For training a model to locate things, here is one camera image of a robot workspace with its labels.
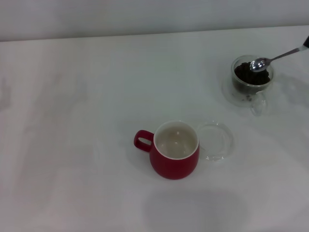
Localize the brown coffee beans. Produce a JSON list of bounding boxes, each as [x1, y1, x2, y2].
[[233, 61, 271, 94]]

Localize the red ceramic mug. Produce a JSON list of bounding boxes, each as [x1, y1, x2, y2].
[[134, 120, 200, 180]]

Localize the empty clear glass saucer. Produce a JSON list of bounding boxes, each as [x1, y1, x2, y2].
[[197, 122, 236, 162]]

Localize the metal spoon with blue handle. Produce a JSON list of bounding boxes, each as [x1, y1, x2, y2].
[[250, 45, 306, 73]]

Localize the clear glass saucer with crumbs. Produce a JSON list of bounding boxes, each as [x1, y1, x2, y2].
[[222, 73, 273, 109]]

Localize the clear glass cup with handle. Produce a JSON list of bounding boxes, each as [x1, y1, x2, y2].
[[231, 55, 275, 116]]

